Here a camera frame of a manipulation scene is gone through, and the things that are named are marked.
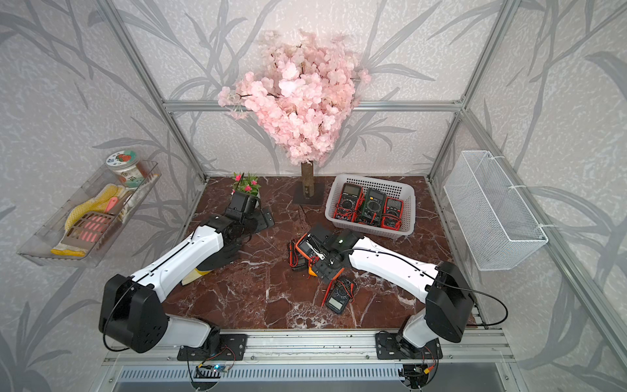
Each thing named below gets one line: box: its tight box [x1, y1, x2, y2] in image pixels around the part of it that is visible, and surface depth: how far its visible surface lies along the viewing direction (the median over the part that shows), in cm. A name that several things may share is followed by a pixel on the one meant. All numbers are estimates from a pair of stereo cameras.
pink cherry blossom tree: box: [217, 30, 372, 198], surface depth 72 cm
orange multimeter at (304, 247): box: [295, 231, 314, 263], surface depth 80 cm
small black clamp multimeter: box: [287, 240, 307, 272], surface depth 91 cm
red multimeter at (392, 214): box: [380, 196, 405, 232], surface depth 101 cm
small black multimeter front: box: [321, 279, 356, 314], surface depth 82 cm
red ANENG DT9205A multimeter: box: [333, 182, 365, 223], surface depth 101 cm
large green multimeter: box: [360, 187, 387, 228], surface depth 103 cm
